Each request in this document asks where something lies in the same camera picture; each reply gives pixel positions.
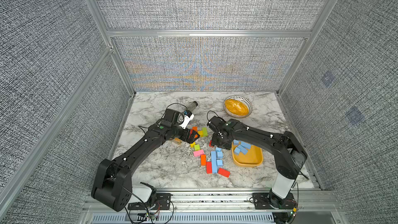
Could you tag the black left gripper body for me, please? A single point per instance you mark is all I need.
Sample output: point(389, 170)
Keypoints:
point(182, 134)

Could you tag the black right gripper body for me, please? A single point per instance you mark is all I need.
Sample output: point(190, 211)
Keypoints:
point(218, 142)

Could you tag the blue long block bottom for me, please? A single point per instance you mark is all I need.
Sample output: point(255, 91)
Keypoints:
point(214, 166)

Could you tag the blue long block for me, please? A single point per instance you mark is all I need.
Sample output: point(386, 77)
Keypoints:
point(214, 166)
point(245, 145)

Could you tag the yellow plastic tray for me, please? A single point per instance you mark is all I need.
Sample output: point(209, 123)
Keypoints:
point(247, 158)

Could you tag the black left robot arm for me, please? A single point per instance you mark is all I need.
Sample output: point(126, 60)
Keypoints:
point(113, 181)

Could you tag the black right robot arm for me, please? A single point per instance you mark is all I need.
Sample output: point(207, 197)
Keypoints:
point(289, 154)

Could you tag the amber spice jar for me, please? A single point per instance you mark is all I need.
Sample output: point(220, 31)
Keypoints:
point(177, 141)

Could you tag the green small block middle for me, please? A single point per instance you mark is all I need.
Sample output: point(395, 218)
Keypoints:
point(197, 147)

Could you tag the green long block upper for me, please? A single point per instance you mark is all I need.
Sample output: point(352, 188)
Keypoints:
point(204, 132)

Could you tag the pink long block lower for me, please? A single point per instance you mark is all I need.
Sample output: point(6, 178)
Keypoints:
point(198, 153)

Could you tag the orange block lower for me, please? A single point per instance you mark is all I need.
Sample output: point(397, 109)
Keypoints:
point(203, 159)

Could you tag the glass spice jar black lid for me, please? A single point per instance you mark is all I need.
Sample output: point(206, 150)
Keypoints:
point(191, 106)

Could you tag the red block bottom left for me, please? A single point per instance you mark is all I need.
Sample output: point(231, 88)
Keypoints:
point(208, 167)

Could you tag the red block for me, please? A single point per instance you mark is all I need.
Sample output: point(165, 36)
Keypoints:
point(208, 167)
point(223, 172)

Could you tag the red block bottom right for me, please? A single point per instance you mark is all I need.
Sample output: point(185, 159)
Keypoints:
point(223, 172)

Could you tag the patterned bowl of yellow grains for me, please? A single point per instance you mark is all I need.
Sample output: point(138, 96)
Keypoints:
point(237, 106)

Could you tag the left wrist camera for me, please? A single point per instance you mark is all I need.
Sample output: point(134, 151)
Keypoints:
point(173, 118)

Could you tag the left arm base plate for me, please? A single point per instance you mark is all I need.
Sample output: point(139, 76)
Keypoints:
point(161, 202)

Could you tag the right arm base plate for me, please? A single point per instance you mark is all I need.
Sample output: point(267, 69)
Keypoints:
point(263, 201)

